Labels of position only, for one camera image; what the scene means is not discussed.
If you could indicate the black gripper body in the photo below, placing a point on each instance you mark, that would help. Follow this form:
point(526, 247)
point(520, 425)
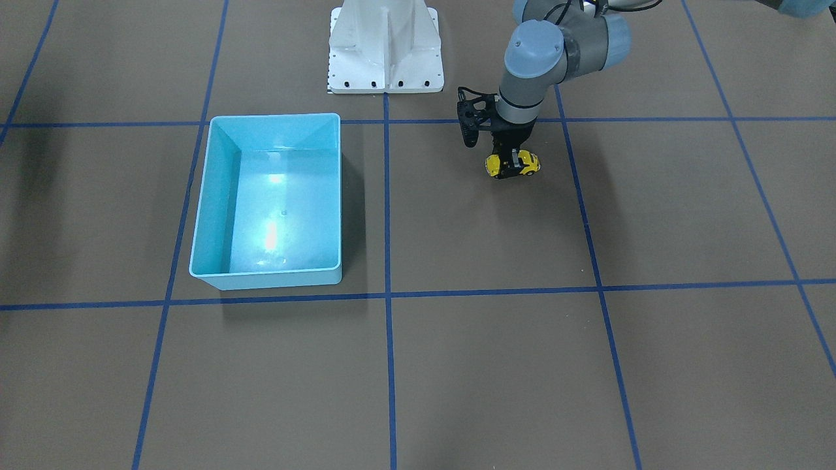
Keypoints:
point(509, 134)

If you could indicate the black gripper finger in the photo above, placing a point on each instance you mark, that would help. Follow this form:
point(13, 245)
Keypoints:
point(519, 160)
point(499, 161)

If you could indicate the yellow beetle toy car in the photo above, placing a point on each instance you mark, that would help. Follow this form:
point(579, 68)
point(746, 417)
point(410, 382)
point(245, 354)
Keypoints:
point(533, 165)

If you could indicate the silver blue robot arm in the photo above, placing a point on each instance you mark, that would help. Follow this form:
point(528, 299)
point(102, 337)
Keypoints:
point(553, 42)

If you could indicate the turquoise plastic bin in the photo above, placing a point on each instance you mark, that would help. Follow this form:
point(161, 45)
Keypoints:
point(269, 211)

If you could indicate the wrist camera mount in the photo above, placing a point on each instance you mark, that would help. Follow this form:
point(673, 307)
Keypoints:
point(475, 111)

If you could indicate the white pedestal column base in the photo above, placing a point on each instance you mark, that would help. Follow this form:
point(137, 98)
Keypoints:
point(384, 47)

